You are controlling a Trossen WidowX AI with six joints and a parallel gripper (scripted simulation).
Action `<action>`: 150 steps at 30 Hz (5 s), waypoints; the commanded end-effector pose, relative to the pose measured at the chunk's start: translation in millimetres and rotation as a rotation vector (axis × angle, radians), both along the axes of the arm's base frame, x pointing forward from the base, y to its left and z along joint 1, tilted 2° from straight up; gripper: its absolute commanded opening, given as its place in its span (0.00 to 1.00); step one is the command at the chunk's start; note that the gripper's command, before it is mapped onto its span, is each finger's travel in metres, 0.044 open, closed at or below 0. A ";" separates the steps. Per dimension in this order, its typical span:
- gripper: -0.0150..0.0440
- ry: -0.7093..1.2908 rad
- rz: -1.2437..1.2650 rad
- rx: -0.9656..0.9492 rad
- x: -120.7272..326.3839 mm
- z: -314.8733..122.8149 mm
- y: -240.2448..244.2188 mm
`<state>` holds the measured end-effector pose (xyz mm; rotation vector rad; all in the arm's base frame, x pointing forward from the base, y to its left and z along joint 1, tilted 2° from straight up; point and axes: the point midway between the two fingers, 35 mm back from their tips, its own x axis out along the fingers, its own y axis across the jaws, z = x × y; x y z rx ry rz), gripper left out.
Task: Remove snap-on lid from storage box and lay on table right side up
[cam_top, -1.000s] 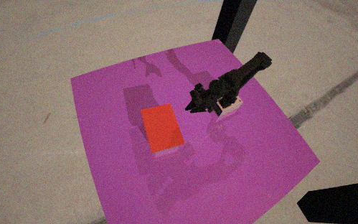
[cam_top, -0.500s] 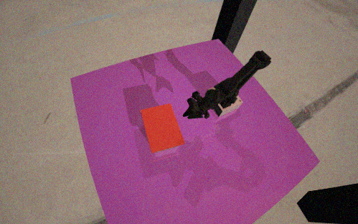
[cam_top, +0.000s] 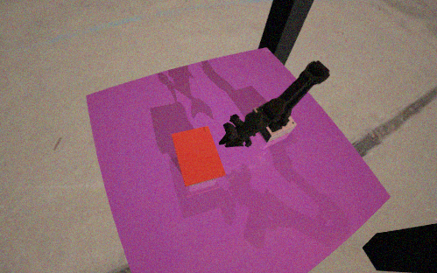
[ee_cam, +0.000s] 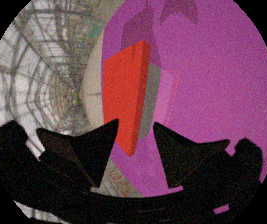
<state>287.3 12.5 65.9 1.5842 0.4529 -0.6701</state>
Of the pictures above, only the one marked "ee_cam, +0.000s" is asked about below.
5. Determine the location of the red rectangular lid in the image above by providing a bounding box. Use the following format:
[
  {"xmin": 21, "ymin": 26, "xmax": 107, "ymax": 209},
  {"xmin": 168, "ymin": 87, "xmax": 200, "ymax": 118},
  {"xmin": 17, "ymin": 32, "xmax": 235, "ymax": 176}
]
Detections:
[{"xmin": 102, "ymin": 40, "xmax": 150, "ymax": 156}]

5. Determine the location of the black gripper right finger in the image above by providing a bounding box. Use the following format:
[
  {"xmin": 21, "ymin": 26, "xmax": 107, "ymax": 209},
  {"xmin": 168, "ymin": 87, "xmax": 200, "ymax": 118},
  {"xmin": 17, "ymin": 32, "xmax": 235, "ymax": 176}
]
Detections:
[{"xmin": 153, "ymin": 121, "xmax": 230, "ymax": 189}]

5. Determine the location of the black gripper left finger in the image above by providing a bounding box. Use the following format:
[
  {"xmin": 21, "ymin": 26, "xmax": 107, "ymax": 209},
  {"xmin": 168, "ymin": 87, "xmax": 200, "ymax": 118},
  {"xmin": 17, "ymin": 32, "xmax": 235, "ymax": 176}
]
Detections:
[{"xmin": 35, "ymin": 119, "xmax": 120, "ymax": 188}]

